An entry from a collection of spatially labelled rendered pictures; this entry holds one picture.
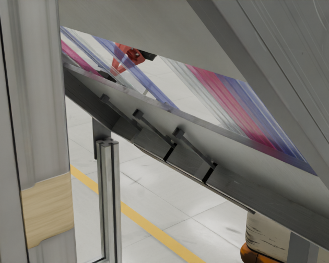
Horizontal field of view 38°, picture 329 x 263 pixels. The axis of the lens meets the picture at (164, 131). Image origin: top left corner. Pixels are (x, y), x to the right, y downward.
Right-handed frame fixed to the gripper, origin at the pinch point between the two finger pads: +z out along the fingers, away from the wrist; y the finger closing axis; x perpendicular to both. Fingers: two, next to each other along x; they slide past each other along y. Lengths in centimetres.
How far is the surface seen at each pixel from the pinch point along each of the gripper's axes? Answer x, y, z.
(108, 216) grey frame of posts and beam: 23.8, 0.3, 27.0
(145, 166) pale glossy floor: 111, -87, 2
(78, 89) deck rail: -6.0, 2.0, 8.6
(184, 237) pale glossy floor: 93, -29, 20
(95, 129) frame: 7.9, -3.8, 12.0
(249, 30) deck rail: -44, 70, 11
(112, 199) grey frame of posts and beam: 21.3, 0.3, 23.1
